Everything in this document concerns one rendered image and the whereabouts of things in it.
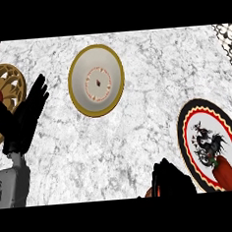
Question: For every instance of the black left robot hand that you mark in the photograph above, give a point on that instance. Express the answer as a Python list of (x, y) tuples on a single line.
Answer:
[(23, 125)]

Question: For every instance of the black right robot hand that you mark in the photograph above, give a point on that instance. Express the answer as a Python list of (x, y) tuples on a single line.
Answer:
[(172, 182)]

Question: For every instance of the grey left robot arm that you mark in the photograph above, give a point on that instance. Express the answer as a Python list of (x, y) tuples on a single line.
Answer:
[(11, 187)]

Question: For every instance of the orange red squash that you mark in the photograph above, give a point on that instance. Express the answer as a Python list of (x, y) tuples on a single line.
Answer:
[(227, 175)]

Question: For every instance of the black rimmed dragon print plate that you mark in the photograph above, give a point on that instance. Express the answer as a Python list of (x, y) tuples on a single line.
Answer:
[(206, 127)]

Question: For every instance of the white bowl with gold rim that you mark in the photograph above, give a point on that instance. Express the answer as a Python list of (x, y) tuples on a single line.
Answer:
[(97, 80)]

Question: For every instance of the orange round object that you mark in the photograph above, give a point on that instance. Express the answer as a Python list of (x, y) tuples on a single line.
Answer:
[(148, 194)]

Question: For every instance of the gold ornate openwork basket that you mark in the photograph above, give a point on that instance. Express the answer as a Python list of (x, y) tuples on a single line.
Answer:
[(10, 80)]

